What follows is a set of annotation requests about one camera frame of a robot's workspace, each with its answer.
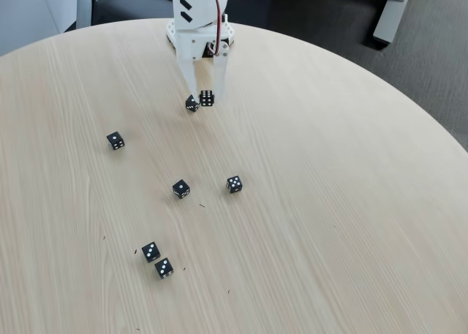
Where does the black die showing six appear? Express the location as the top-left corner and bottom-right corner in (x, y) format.
(199, 89), (216, 108)

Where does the black die showing one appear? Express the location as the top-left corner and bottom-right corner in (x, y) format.
(184, 94), (202, 114)
(106, 131), (125, 151)
(172, 179), (191, 200)

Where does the dark grey chair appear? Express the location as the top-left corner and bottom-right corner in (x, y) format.
(90, 0), (173, 26)

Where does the black die showing five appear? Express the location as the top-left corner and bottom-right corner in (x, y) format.
(226, 175), (244, 194)

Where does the white cabinet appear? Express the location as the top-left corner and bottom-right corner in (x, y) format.
(0, 0), (80, 56)

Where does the grey desk leg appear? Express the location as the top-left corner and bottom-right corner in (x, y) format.
(372, 0), (415, 45)

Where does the black die showing three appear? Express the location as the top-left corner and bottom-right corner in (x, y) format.
(141, 241), (162, 264)
(154, 257), (175, 281)

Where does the red black servo cable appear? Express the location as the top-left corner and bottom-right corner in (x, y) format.
(189, 0), (224, 57)

